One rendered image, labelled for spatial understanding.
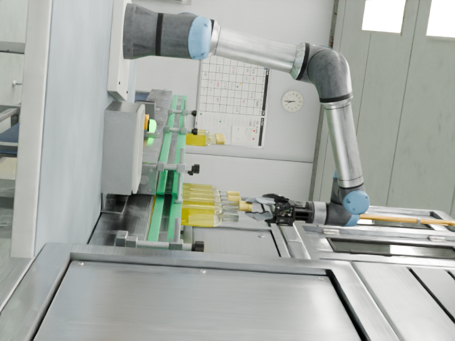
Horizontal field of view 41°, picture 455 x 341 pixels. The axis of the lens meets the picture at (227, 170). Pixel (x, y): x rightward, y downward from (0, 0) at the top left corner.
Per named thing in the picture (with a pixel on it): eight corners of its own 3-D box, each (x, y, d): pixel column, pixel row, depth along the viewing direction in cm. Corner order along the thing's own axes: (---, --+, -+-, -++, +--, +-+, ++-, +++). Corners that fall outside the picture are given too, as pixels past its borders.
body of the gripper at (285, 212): (277, 203, 193) (314, 206, 194) (273, 195, 202) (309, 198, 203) (274, 226, 195) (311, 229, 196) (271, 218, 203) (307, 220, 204)
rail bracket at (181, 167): (154, 202, 182) (196, 205, 183) (158, 147, 178) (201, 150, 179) (155, 199, 185) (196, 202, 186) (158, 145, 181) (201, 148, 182)
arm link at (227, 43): (169, 9, 173) (353, 54, 179) (171, 7, 187) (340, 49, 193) (160, 51, 176) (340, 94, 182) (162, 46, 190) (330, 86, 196)
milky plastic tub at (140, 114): (102, 193, 161) (135, 196, 162) (105, 109, 156) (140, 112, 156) (110, 176, 178) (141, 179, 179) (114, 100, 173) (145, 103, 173)
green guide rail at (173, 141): (157, 170, 184) (183, 172, 185) (157, 167, 184) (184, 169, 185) (173, 96, 354) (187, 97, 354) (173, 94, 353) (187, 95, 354)
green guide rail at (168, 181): (156, 194, 186) (182, 196, 187) (156, 191, 186) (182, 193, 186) (172, 109, 355) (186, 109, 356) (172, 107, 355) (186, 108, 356)
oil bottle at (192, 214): (152, 223, 185) (222, 228, 187) (153, 206, 184) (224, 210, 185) (153, 217, 190) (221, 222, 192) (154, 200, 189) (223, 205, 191)
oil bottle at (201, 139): (166, 143, 298) (224, 148, 301) (167, 132, 297) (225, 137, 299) (167, 141, 304) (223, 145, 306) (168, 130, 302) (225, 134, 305)
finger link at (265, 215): (245, 216, 196) (274, 214, 196) (244, 211, 201) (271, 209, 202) (246, 226, 196) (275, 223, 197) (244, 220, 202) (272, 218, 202)
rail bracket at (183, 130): (162, 133, 237) (197, 136, 238) (164, 114, 235) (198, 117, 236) (163, 131, 241) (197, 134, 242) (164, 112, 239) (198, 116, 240)
